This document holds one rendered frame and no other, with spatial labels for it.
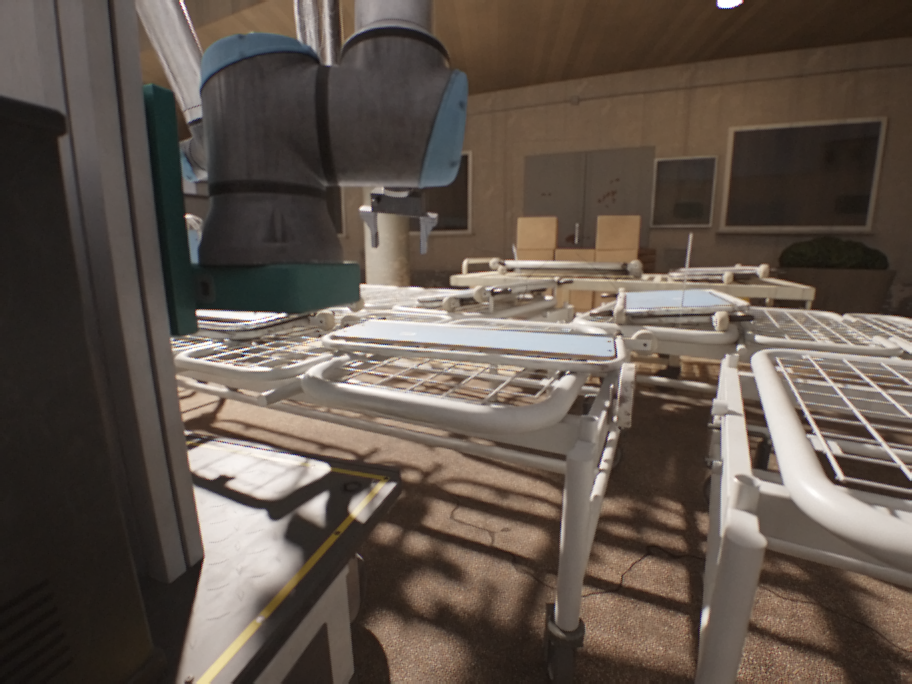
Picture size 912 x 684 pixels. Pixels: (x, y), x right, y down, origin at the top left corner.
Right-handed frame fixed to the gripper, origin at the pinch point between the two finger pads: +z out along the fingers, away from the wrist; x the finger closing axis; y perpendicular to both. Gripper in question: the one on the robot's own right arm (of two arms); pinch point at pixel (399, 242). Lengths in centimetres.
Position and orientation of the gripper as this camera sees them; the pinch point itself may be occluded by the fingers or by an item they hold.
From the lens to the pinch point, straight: 116.3
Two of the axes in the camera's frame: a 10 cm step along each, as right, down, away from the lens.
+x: 9.9, 1.4, -1.0
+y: -1.6, 5.8, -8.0
